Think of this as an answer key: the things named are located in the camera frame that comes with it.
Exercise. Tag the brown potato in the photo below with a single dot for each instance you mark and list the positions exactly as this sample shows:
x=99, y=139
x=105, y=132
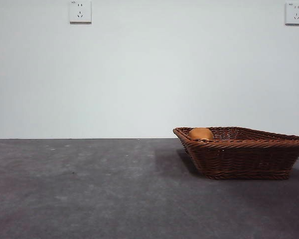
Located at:
x=201, y=134

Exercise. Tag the brown wicker basket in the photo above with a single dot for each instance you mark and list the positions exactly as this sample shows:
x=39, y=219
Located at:
x=239, y=159

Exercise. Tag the white wall socket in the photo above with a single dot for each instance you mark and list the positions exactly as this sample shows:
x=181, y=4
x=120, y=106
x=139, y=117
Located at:
x=296, y=13
x=80, y=11

